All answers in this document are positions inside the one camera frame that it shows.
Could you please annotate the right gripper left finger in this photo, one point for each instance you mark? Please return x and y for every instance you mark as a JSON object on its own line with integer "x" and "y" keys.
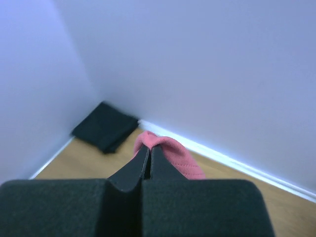
{"x": 137, "y": 169}

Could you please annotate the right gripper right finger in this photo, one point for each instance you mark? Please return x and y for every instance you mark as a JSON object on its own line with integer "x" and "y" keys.
{"x": 161, "y": 168}

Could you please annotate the red t shirt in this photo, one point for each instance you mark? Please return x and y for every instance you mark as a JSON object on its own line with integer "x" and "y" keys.
{"x": 174, "y": 152}

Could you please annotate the folded black t shirt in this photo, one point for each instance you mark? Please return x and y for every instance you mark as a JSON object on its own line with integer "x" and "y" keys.
{"x": 106, "y": 128}

